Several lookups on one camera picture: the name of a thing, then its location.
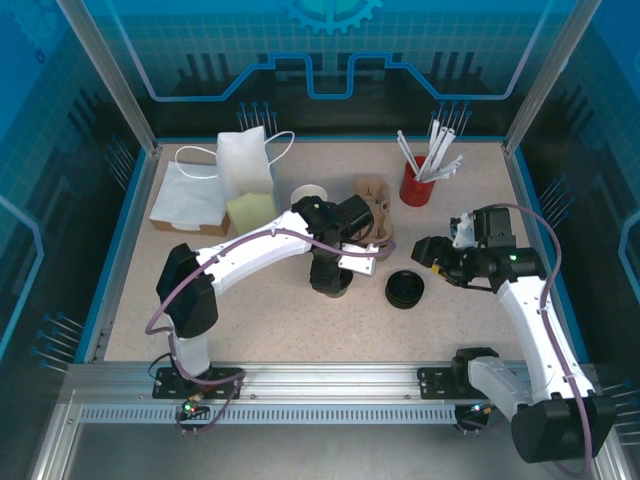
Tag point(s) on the stack of white napkins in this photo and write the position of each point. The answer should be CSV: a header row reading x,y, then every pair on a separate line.
x,y
185,200

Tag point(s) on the right small LED connector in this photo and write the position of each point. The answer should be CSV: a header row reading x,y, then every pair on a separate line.
x,y
481,409

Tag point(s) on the stack of black cup lids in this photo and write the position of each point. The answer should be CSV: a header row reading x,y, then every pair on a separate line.
x,y
404,290

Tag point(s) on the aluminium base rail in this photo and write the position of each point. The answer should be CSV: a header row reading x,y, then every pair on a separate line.
x,y
325,380

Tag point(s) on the right black mount plate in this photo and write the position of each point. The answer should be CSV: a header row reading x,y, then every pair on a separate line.
x,y
435,382

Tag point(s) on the right aluminium frame post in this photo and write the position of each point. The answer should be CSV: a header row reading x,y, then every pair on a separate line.
x,y
549,75

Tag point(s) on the grey metal front panel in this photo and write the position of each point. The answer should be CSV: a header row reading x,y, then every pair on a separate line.
x,y
325,450

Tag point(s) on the white and green paper bag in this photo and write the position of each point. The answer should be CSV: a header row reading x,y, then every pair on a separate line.
x,y
245,165

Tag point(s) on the small led connector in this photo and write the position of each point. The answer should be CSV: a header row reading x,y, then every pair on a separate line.
x,y
192,406
481,409

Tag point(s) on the aluminium frame post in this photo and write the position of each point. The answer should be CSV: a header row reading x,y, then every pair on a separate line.
x,y
116,75
549,75

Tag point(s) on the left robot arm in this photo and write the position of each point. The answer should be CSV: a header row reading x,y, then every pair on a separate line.
x,y
250,247

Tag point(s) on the stack of white paper cups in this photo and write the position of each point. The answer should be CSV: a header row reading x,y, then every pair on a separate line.
x,y
309,192

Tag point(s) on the left aluminium frame post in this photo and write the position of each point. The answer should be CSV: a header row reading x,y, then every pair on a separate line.
x,y
116,75

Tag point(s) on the left black mount plate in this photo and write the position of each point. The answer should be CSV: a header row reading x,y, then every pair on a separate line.
x,y
220,386

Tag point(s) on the red straw holder cup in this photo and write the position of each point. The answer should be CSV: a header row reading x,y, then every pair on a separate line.
x,y
415,192

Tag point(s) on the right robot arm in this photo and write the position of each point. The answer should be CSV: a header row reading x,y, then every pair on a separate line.
x,y
530,320

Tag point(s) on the left small LED connector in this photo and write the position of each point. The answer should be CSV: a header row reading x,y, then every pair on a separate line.
x,y
192,406

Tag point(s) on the white paper-wrapped straw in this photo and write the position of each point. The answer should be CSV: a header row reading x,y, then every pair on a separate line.
x,y
442,173
433,145
447,164
407,150
440,147
446,147

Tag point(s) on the black mount plate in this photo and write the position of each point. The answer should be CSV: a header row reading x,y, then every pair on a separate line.
x,y
435,382
220,386

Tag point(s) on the brown pulp cup carrier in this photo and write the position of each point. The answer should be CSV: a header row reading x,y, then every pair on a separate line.
x,y
372,186

